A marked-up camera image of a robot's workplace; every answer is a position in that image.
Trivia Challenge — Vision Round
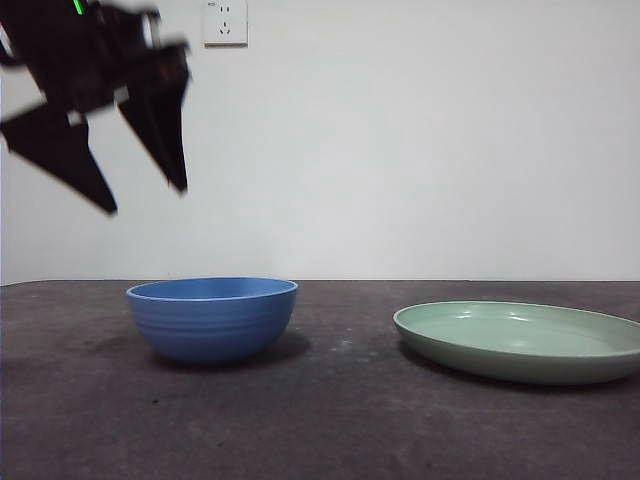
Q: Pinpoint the blue ribbed bowl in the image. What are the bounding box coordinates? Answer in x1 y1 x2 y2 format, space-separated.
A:
125 276 299 365

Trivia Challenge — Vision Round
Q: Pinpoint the white wall socket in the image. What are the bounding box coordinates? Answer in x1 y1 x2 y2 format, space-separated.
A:
202 0 249 49

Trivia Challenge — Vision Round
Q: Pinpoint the green shallow plate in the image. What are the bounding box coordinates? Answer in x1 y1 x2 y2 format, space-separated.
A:
392 299 640 385

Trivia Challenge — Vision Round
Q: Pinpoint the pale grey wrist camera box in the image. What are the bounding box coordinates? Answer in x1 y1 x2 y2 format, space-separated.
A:
141 8 163 47

